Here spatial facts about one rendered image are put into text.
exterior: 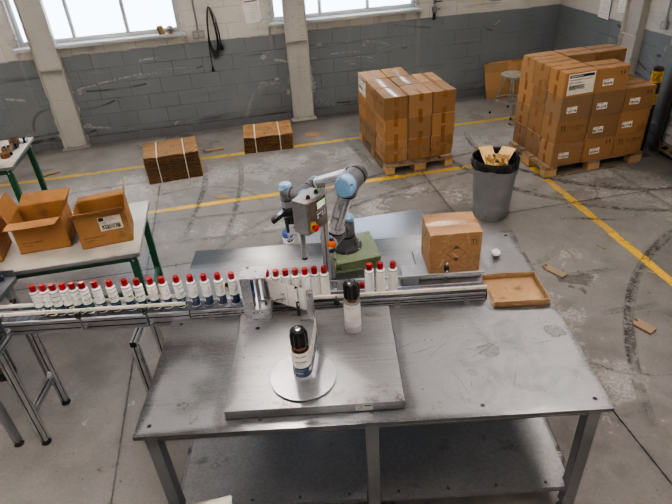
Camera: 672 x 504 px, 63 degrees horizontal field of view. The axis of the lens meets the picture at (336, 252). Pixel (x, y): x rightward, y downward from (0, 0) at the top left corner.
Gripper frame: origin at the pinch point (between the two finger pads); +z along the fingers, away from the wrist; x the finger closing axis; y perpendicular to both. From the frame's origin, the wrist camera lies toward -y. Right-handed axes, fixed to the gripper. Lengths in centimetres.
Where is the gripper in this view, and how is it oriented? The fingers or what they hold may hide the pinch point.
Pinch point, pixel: (287, 234)
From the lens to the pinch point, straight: 344.6
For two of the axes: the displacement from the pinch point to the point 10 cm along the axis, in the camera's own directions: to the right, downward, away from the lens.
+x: -2.0, -5.3, 8.3
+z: 0.6, 8.3, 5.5
